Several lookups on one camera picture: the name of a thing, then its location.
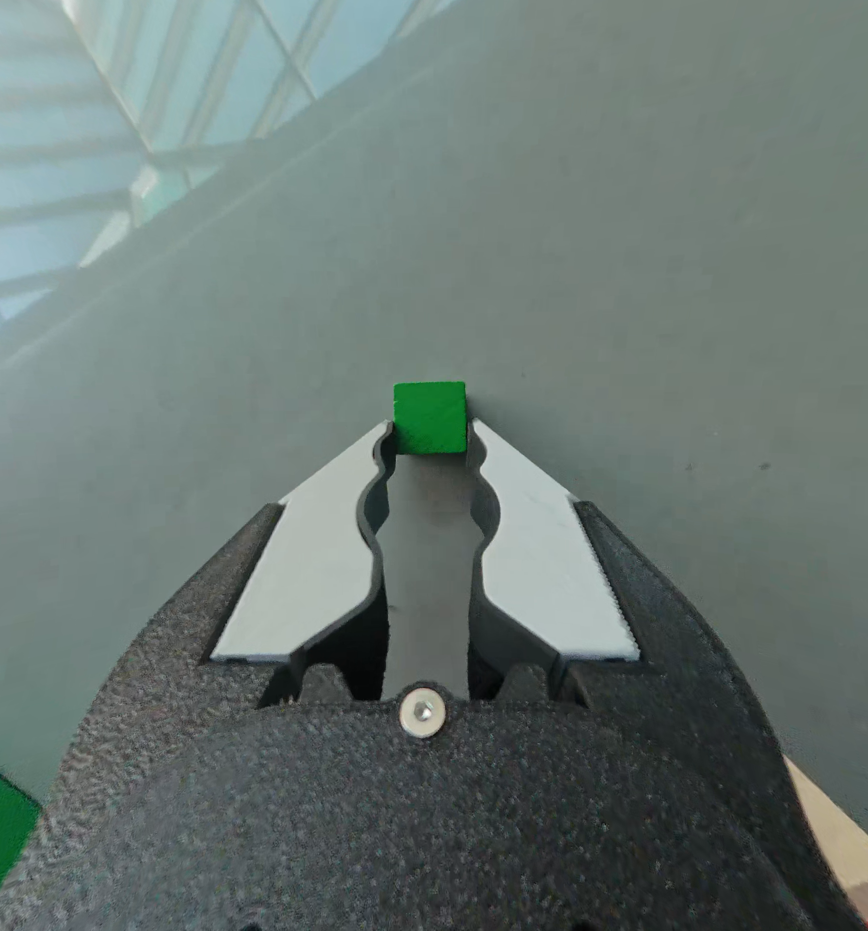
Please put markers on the green wooden cube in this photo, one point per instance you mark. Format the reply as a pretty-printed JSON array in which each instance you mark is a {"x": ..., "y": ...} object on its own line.
[{"x": 430, "y": 418}]

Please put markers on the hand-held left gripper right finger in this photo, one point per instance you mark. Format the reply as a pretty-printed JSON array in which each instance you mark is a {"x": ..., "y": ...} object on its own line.
[{"x": 550, "y": 574}]

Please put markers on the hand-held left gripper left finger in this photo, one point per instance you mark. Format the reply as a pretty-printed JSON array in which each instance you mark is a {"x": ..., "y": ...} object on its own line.
[{"x": 303, "y": 574}]

